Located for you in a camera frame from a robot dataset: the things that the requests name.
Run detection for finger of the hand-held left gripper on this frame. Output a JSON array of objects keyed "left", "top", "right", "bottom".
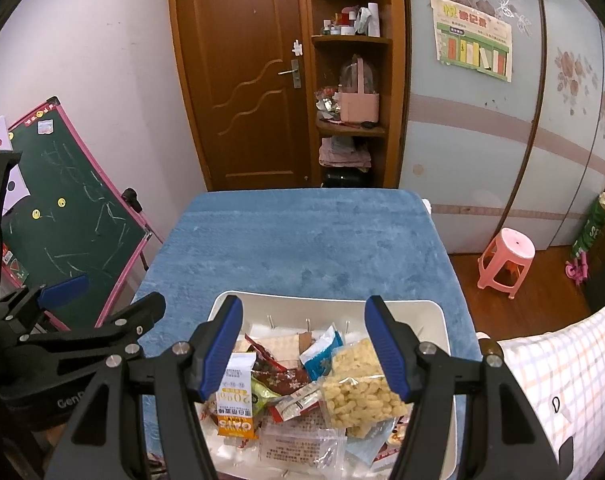
[
  {"left": 0, "top": 274, "right": 90, "bottom": 333},
  {"left": 15, "top": 291, "right": 167, "bottom": 361}
]

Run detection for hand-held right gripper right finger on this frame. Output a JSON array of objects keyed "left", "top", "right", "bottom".
[{"left": 365, "top": 295, "right": 558, "bottom": 480}]

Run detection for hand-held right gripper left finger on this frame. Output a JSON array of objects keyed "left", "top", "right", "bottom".
[{"left": 43, "top": 294, "right": 244, "bottom": 480}]

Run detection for puffed rice snack packet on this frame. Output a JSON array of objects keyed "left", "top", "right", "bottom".
[{"left": 320, "top": 337, "right": 412, "bottom": 440}]

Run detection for white plastic tray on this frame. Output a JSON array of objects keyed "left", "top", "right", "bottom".
[{"left": 195, "top": 290, "right": 457, "bottom": 480}]

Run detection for beige cracker packet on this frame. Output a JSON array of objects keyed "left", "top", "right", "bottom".
[{"left": 245, "top": 334, "right": 303, "bottom": 362}]

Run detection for green snack packet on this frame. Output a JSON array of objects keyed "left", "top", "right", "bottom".
[{"left": 251, "top": 377, "right": 278, "bottom": 416}]

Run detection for orange and white bar packet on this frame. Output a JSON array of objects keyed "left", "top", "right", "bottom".
[{"left": 215, "top": 352, "right": 261, "bottom": 450}]

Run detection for dark red snack packet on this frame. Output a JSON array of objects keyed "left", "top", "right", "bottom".
[{"left": 245, "top": 335, "right": 311, "bottom": 396}]

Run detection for blue snack packet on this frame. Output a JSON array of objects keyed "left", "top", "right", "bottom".
[{"left": 300, "top": 327, "right": 344, "bottom": 381}]

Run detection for white and red snack packet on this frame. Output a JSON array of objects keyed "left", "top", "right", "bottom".
[{"left": 377, "top": 415, "right": 408, "bottom": 461}]

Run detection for red and white striped packet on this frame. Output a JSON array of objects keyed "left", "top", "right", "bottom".
[{"left": 267, "top": 382, "right": 323, "bottom": 423}]

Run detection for clear cracker packet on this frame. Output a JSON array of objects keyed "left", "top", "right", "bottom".
[{"left": 259, "top": 412, "right": 348, "bottom": 476}]

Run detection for blue fleece blanket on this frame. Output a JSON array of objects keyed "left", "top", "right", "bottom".
[{"left": 130, "top": 187, "right": 483, "bottom": 480}]

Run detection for pink plastic stool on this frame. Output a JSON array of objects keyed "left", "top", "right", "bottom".
[{"left": 477, "top": 227, "right": 537, "bottom": 301}]

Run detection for checkered bedding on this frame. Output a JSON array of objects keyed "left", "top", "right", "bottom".
[{"left": 497, "top": 292, "right": 605, "bottom": 480}]

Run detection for folded pink cloths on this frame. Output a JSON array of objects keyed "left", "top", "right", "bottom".
[{"left": 319, "top": 137, "right": 373, "bottom": 168}]

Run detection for pink toy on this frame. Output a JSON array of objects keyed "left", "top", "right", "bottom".
[{"left": 565, "top": 255, "right": 591, "bottom": 283}]

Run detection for pale blue floral wardrobe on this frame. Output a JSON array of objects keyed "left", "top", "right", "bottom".
[{"left": 400, "top": 0, "right": 605, "bottom": 256}]

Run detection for green bag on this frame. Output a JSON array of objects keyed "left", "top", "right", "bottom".
[{"left": 573, "top": 192, "right": 605, "bottom": 261}]

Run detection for pink basket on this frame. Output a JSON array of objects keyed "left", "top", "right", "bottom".
[{"left": 339, "top": 57, "right": 382, "bottom": 126}]

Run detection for silver and red foil wrapping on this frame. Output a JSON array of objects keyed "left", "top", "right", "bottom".
[{"left": 315, "top": 87, "right": 342, "bottom": 123}]

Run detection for brown wooden door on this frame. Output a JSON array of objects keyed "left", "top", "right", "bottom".
[{"left": 167, "top": 0, "right": 313, "bottom": 192}]

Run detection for wooden corner shelf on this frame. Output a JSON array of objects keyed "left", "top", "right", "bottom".
[{"left": 302, "top": 0, "right": 406, "bottom": 188}]

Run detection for cluster of small jars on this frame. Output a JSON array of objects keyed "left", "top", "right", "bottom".
[{"left": 323, "top": 7, "right": 358, "bottom": 37}]

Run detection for white paper roll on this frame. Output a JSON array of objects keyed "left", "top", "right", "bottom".
[{"left": 355, "top": 2, "right": 382, "bottom": 38}]

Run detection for green chalkboard with pink frame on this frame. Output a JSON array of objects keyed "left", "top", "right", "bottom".
[{"left": 0, "top": 96, "right": 163, "bottom": 331}]

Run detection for metal door handle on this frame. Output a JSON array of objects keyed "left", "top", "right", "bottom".
[{"left": 277, "top": 59, "right": 302, "bottom": 90}]

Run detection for wall poster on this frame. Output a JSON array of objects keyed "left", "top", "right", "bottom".
[{"left": 430, "top": 0, "right": 513, "bottom": 83}]

